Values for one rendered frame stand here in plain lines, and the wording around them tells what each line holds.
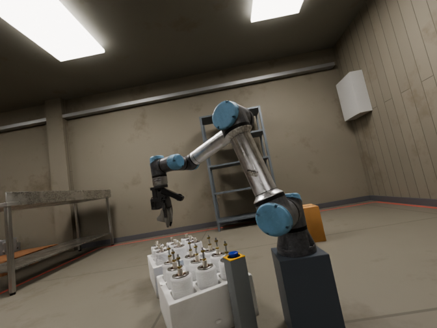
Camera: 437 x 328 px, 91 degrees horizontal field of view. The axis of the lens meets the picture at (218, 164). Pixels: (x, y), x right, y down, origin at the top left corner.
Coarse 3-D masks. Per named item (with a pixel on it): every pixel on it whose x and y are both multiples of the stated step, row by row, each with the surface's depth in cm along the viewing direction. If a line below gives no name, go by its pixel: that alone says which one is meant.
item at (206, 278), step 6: (198, 270) 98; (204, 270) 97; (210, 270) 97; (216, 270) 101; (198, 276) 97; (204, 276) 96; (210, 276) 96; (216, 276) 98; (198, 282) 97; (204, 282) 95; (210, 282) 96; (216, 282) 97; (204, 288) 95
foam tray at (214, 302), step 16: (160, 288) 107; (208, 288) 94; (224, 288) 95; (160, 304) 117; (176, 304) 86; (192, 304) 88; (208, 304) 91; (224, 304) 93; (256, 304) 99; (176, 320) 85; (192, 320) 87; (208, 320) 90; (224, 320) 92
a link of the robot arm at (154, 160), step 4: (152, 156) 110; (156, 156) 110; (160, 156) 110; (152, 160) 109; (156, 160) 109; (152, 164) 109; (156, 164) 108; (152, 168) 109; (156, 168) 108; (152, 172) 109; (156, 172) 108; (160, 172) 109; (164, 172) 110; (152, 176) 110; (156, 176) 108
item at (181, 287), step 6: (186, 276) 93; (174, 282) 91; (180, 282) 91; (186, 282) 92; (192, 282) 96; (174, 288) 91; (180, 288) 91; (186, 288) 91; (192, 288) 94; (174, 294) 91; (180, 294) 90; (186, 294) 91
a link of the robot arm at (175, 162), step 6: (168, 156) 105; (174, 156) 102; (180, 156) 105; (162, 162) 106; (168, 162) 103; (174, 162) 102; (180, 162) 104; (186, 162) 111; (162, 168) 106; (168, 168) 104; (174, 168) 103; (180, 168) 104
